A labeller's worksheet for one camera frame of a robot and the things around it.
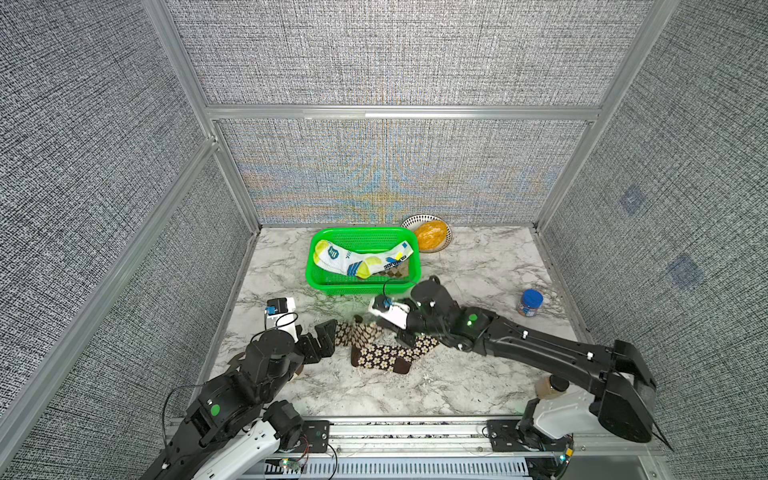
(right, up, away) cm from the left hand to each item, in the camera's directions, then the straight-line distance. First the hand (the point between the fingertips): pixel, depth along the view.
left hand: (327, 323), depth 67 cm
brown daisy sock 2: (+15, -14, +19) cm, 28 cm away
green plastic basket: (+5, +20, +44) cm, 49 cm away
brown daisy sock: (+6, -6, +12) cm, 14 cm away
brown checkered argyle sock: (+18, +10, +37) cm, 43 cm away
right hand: (+11, +1, +6) cm, 13 cm away
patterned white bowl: (+27, +29, +53) cm, 66 cm away
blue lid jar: (+58, +1, +25) cm, 63 cm away
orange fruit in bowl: (+30, +22, +42) cm, 56 cm away
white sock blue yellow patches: (-4, +14, +35) cm, 38 cm away
